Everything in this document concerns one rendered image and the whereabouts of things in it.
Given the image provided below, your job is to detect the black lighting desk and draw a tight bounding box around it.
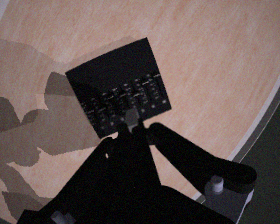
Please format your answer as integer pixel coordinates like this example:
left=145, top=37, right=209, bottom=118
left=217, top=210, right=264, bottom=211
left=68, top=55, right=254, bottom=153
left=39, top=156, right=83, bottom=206
left=65, top=37, right=172, bottom=139

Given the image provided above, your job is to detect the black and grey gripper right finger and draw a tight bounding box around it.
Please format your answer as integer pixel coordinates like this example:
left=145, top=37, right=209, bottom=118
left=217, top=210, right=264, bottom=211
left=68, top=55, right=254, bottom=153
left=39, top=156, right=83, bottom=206
left=130, top=107, right=257, bottom=224

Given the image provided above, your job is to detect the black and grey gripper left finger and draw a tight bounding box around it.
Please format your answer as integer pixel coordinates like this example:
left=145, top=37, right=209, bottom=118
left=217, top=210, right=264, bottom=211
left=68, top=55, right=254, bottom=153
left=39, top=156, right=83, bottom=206
left=29, top=109, right=135, bottom=224

